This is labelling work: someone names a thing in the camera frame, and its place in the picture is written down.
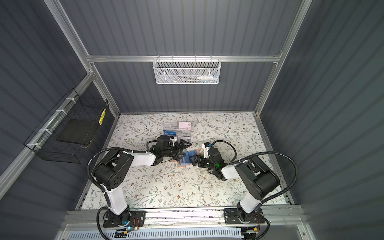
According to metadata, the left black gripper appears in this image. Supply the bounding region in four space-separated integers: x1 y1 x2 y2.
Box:
162 139 192 161

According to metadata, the pink leather card holder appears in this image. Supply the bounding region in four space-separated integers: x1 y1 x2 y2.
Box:
175 148 202 168

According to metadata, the blue credit card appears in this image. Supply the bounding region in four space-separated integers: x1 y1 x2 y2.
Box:
180 150 199 166
163 130 177 136

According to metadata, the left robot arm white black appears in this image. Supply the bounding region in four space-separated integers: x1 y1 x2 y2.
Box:
87 135 192 227

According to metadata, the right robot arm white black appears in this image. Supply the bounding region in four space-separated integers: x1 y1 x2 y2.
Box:
190 148 280 223

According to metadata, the white card in organizer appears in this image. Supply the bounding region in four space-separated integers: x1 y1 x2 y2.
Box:
178 136 191 143

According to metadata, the clear acrylic card organizer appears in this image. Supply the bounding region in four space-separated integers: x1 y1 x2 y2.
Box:
163 122 192 138

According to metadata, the pink card in organizer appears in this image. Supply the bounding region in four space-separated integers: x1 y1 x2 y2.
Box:
179 122 192 131

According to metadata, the white tube in basket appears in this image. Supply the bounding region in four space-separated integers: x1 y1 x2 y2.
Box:
197 75 219 83

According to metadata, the yellow tag on basket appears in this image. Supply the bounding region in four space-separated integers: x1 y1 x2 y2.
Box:
98 109 106 125

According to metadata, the black pad in basket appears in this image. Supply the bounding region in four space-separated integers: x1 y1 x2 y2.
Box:
57 119 98 146

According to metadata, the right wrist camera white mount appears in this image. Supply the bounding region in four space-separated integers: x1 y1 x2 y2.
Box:
202 142 213 158

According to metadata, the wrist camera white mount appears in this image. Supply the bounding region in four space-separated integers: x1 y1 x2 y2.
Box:
202 142 213 158
170 136 178 142

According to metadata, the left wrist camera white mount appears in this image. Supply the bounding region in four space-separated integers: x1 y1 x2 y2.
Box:
170 136 178 142

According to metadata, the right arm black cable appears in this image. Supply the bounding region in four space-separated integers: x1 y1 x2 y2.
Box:
211 139 299 205

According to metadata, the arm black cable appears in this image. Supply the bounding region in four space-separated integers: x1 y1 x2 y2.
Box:
86 140 158 240
211 139 299 205

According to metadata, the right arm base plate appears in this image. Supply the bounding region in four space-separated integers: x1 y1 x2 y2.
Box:
223 208 266 225

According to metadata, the white wire mesh basket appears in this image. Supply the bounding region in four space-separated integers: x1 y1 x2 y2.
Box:
153 59 222 85

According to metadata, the white perforated cable duct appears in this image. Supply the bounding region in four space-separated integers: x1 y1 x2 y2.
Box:
66 227 244 240

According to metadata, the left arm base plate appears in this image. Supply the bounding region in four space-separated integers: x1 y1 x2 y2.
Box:
103 210 147 229

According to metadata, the aluminium front rail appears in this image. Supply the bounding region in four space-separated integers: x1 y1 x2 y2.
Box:
60 205 308 231

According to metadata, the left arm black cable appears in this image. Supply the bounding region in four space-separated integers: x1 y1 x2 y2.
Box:
86 140 158 240

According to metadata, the black wire mesh basket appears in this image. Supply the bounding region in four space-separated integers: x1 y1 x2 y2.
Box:
24 91 109 164

